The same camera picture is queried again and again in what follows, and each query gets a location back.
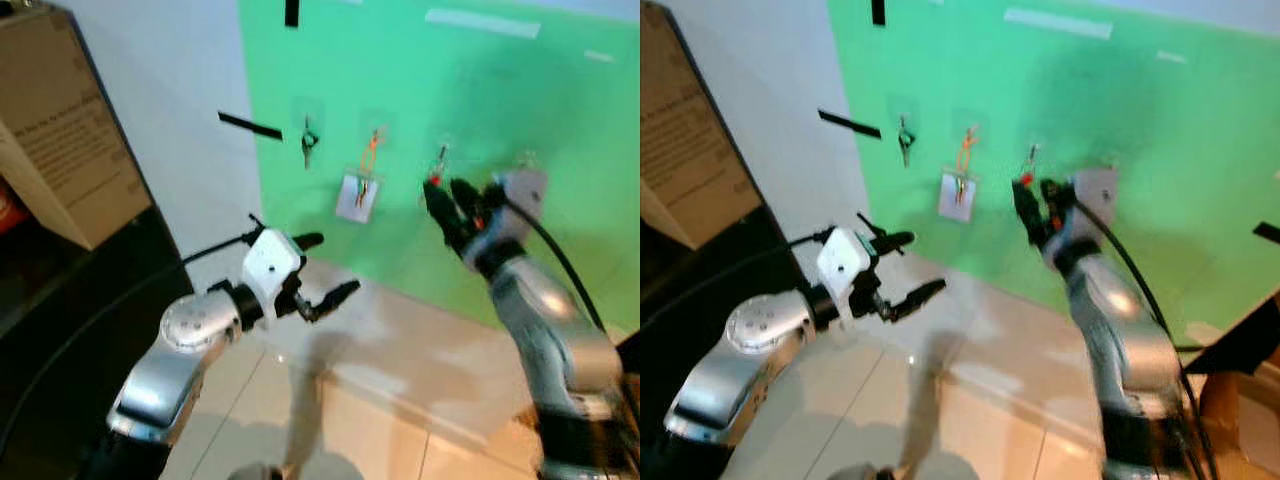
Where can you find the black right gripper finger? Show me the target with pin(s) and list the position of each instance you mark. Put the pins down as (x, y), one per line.
(1056, 200)
(1028, 210)
(467, 200)
(440, 210)

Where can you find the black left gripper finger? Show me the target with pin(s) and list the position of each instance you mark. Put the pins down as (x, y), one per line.
(892, 240)
(308, 241)
(330, 300)
(915, 300)

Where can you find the key with red head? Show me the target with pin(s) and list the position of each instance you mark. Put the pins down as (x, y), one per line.
(1026, 172)
(436, 175)

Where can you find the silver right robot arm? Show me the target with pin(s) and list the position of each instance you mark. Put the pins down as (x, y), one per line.
(1130, 350)
(560, 350)

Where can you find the dark green key bunch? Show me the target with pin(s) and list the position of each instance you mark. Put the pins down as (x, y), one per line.
(905, 142)
(309, 145)

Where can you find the long black tape strip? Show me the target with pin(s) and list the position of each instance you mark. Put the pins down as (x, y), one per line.
(850, 123)
(250, 126)

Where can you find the long white tape strip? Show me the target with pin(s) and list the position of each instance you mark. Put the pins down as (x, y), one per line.
(1058, 23)
(482, 22)

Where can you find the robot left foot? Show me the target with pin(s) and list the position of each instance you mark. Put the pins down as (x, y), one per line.
(255, 472)
(868, 473)

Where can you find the short white tape strip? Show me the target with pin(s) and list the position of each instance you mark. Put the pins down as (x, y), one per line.
(1172, 57)
(599, 56)

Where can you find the dark furniture edge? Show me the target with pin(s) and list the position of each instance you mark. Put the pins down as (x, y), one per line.
(1240, 340)

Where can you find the tall printed cardboard box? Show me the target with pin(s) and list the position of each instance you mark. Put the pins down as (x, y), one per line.
(685, 130)
(70, 130)

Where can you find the short black tape strip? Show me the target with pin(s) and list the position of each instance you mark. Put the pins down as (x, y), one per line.
(878, 11)
(292, 12)

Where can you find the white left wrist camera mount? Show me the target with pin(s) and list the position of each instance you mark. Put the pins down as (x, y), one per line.
(843, 262)
(272, 262)

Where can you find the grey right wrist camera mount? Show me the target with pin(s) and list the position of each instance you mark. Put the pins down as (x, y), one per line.
(1095, 195)
(520, 195)

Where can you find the clear adhesive wall hook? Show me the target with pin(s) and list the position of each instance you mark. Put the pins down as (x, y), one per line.
(527, 162)
(970, 120)
(1108, 160)
(376, 122)
(309, 110)
(905, 107)

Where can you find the green wall sheet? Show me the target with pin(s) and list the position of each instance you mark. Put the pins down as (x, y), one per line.
(1180, 130)
(420, 90)

